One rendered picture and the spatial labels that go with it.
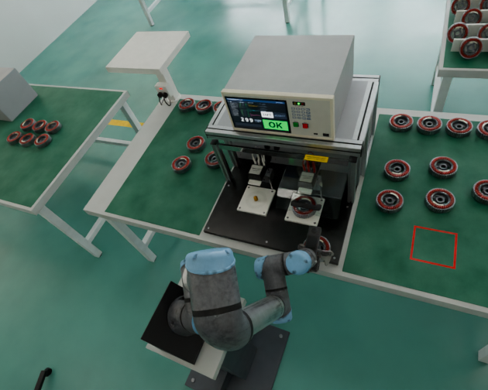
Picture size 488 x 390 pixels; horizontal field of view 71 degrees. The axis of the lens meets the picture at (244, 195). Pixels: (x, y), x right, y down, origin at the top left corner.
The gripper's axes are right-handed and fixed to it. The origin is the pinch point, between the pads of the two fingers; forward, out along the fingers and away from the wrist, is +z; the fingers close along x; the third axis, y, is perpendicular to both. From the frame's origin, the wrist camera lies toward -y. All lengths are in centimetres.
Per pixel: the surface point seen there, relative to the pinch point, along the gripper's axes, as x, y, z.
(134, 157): -122, -26, 26
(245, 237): -33.4, 3.1, 4.2
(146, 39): -119, -93, 14
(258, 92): -28, -55, -25
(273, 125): -25, -46, -12
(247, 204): -38.2, -11.5, 11.9
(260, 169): -32.8, -28.8, 6.3
